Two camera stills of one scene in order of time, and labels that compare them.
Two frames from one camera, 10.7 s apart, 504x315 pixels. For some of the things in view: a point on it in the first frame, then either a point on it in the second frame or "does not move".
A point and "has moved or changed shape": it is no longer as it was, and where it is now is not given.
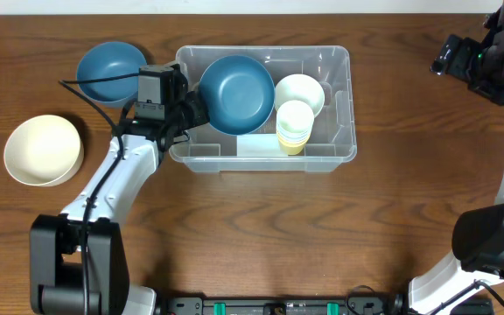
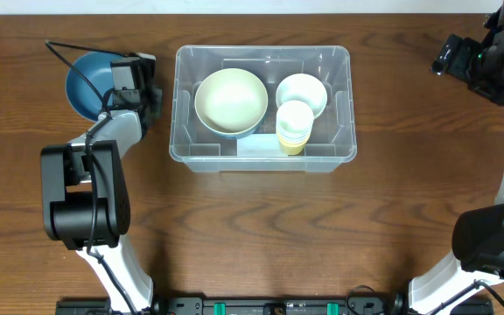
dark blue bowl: (110, 59) has moved or changed shape
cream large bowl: (44, 150) -> (231, 101)
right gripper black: (446, 59) does not move
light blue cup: (305, 135) does not move
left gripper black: (196, 110) -> (154, 103)
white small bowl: (301, 87) does not move
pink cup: (304, 139) does not move
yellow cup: (292, 143) does not move
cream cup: (294, 115) does not move
